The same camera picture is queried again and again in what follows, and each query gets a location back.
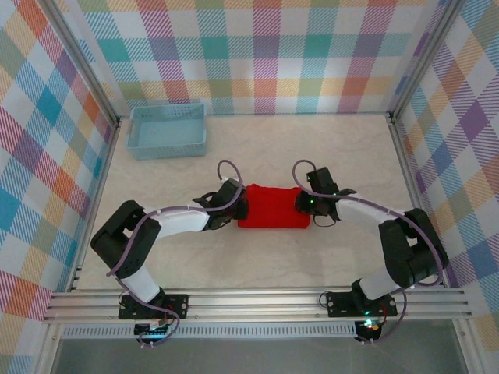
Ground red t-shirt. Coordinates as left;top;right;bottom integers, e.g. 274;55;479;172
236;185;312;230

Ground light blue plastic basket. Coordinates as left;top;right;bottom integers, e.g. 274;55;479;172
124;102;208;161

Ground right controller circuit board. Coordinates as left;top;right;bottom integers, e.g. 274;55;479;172
356;317;382;335

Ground controller circuit board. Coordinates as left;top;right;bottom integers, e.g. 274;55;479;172
356;317;382;335
134;322;172;338

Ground left controller circuit board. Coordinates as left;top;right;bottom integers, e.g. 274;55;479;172
134;322;172;338

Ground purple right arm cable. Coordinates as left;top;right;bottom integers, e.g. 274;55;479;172
292;158;448;346

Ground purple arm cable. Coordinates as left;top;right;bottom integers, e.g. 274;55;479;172
105;158;246;348
292;158;448;346

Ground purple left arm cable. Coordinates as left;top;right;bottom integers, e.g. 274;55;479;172
105;158;246;348

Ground aluminium side rail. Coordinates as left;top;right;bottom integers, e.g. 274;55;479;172
388;112;449;289
68;118;124;293

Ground wide aluminium mounting rail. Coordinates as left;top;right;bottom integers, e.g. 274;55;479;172
42;287;471;324

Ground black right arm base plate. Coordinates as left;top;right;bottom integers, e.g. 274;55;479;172
326;291;398;317

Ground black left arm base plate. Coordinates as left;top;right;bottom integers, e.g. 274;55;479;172
119;294;189;320

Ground slotted grey cable duct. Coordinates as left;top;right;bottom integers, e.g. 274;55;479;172
62;326;358;339

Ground aluminium frame post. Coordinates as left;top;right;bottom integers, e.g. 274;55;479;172
385;0;469;124
37;0;124;125

